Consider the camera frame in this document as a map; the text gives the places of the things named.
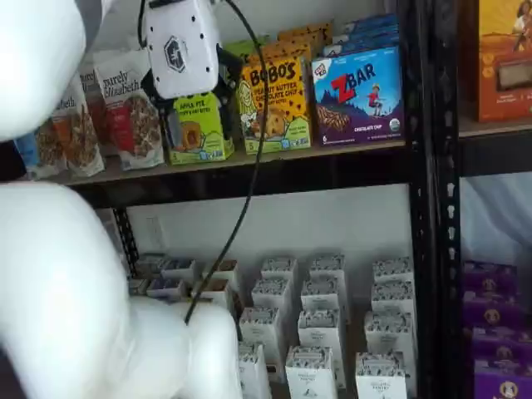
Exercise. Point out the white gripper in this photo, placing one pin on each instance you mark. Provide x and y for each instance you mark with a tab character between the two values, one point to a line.
183	45

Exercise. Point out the green Bobo's apple pie box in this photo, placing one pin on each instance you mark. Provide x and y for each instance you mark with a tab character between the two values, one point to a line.
205	129
245	47

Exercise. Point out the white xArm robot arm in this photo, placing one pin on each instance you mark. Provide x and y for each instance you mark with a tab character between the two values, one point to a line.
62	291

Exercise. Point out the orange Bobo's peanut butter box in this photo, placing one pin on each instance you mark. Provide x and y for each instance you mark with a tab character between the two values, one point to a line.
301	38
287	104
311	26
287	52

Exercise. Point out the blue Zbar chocolate chip box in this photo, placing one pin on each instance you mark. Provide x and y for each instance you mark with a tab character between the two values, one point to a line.
357	46
365	33
372	21
357	99

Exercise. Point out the white granola box blue label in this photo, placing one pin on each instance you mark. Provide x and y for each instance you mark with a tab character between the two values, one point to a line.
164	287
178	266

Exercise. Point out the green label granola box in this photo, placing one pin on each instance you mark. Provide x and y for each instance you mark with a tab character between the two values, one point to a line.
139	287
149	262

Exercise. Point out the white organic pantry box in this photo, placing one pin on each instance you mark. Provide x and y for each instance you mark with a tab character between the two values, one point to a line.
380	380
262	332
392	270
278	268
328	266
270	295
320	332
253	374
322	297
309	378
392	297
388	332

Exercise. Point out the orange snack box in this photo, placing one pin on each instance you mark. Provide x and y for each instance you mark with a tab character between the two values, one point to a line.
503	62

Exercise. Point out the purple snack box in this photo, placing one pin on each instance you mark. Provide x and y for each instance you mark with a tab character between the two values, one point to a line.
492	311
490	276
503	384
503	345

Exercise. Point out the granola bag red label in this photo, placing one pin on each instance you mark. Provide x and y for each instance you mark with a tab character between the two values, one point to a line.
133	133

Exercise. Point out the white purely elizabeth granola bag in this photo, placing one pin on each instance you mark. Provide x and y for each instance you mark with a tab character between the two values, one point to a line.
96	112

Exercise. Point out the granola bag orange label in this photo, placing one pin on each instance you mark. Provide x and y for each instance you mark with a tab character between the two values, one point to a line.
83	141

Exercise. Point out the black metal shelving rack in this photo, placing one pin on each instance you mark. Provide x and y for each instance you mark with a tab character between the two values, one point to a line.
449	208
291	183

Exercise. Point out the granola bag blue label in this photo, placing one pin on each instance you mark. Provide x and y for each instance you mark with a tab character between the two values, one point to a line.
27	149

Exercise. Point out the white plastic sheet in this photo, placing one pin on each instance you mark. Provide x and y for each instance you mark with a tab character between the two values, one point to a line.
494	216

